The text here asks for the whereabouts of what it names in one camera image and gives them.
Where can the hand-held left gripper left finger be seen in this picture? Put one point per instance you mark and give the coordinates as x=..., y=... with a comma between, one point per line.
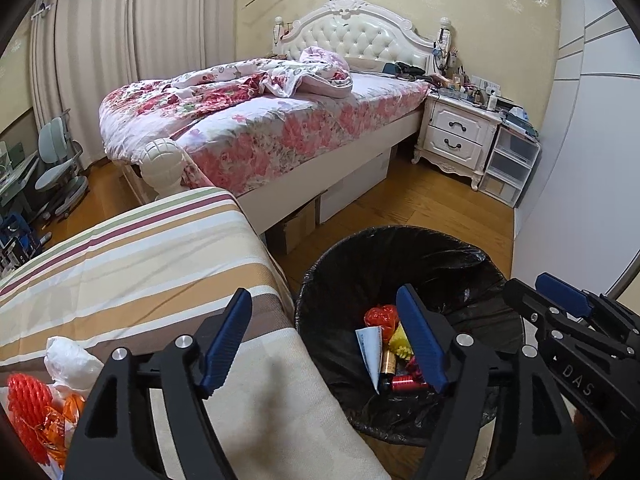
x=225, y=350

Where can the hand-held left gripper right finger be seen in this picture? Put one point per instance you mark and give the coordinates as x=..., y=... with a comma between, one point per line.
x=422, y=340

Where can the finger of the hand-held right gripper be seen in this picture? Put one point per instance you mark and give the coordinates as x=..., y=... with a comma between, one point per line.
x=530, y=305
x=562, y=290

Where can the yellow foam net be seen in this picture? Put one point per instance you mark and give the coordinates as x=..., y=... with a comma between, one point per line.
x=400, y=345

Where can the gold battery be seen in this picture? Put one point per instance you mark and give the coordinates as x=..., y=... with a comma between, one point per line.
x=388, y=360

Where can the red foam net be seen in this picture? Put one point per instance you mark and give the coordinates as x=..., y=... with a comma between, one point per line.
x=380, y=317
x=30, y=405

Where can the white blue paper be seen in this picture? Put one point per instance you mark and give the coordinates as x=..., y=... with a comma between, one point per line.
x=370, y=355

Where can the black-lined trash bin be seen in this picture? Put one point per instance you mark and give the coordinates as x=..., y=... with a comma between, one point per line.
x=450, y=280

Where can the white plastic bag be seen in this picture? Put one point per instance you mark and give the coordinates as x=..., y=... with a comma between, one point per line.
x=70, y=365

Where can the orange snack wrapper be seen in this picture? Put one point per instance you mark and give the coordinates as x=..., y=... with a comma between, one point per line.
x=70, y=410

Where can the person's right forearm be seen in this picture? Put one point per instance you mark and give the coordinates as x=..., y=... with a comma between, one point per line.
x=582, y=422

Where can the white wardrobe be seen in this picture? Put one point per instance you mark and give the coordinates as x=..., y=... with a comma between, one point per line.
x=575, y=185

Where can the clear plastic drawer unit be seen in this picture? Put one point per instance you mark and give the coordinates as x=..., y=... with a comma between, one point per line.
x=510, y=160

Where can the brown cardboard box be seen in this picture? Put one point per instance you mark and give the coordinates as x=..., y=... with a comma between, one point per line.
x=297, y=225

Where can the cardboard boxes under bed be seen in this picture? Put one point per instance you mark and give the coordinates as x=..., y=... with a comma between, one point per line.
x=355, y=190

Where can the white nightstand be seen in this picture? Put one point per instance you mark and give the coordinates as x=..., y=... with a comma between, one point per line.
x=455, y=130

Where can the cluster of small bottles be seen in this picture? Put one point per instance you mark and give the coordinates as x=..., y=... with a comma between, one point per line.
x=470, y=92

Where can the floral bed sheet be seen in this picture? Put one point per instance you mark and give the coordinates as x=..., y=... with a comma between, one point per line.
x=325, y=125

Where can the blue storage basket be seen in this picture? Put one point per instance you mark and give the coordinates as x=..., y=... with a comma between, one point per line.
x=15, y=240

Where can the floral quilt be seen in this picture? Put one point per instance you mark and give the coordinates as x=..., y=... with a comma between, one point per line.
x=225, y=85

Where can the dark clothing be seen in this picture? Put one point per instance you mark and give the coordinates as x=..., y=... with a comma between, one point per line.
x=402, y=69

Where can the grey desk chair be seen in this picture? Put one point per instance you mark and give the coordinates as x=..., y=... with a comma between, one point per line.
x=52, y=140

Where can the grey study desk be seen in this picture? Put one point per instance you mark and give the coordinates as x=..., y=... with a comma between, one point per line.
x=15, y=175

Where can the white bed with tufted headboard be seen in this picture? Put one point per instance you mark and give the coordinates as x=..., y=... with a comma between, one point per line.
x=350, y=35

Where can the beige curtain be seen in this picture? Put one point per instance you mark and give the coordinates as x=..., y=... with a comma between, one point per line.
x=185, y=15
x=85, y=60

